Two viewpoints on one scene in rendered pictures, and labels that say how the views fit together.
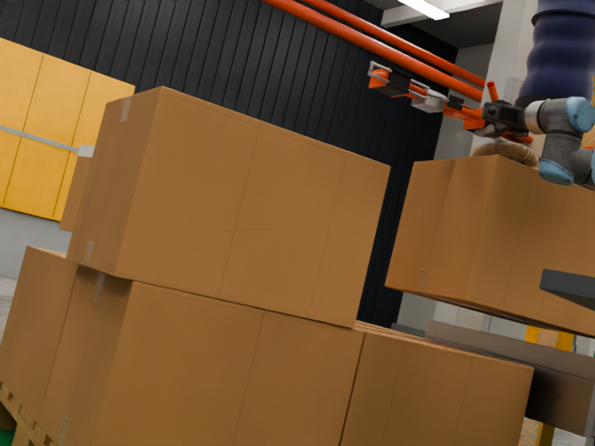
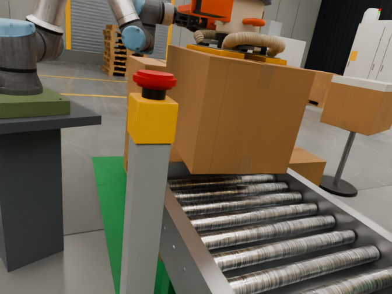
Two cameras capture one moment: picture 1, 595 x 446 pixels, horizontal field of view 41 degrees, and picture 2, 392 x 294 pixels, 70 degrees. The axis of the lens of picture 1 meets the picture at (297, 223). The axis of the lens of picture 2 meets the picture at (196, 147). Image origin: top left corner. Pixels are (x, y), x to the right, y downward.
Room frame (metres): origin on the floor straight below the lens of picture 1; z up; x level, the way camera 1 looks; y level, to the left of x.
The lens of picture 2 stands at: (2.40, -1.90, 1.09)
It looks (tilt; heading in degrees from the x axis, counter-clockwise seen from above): 20 degrees down; 95
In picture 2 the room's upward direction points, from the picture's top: 8 degrees clockwise
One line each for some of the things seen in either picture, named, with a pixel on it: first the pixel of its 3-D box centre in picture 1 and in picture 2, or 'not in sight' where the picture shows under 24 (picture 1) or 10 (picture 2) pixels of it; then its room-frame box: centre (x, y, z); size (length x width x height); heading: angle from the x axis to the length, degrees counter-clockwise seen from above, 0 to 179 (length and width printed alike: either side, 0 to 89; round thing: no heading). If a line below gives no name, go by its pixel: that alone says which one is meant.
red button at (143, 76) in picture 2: not in sight; (154, 85); (2.29, -1.45, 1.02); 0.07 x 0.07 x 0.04
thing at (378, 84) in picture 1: (390, 82); not in sight; (2.11, -0.16, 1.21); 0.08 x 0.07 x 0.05; 119
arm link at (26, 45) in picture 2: not in sight; (15, 43); (1.54, -0.81, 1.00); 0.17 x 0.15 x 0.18; 94
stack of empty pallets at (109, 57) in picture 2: not in sight; (124, 51); (-0.76, 6.40, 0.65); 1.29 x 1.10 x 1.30; 123
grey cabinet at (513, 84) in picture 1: (519, 115); not in sight; (3.59, -0.88, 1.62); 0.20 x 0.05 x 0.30; 120
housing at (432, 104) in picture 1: (428, 101); not in sight; (2.17, -0.28, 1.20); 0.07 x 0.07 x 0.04; 29
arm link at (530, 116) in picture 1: (541, 116); (167, 13); (2.08, -0.57, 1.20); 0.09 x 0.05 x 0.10; 120
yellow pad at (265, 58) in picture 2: not in sight; (252, 53); (2.48, -0.63, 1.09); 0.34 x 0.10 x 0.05; 119
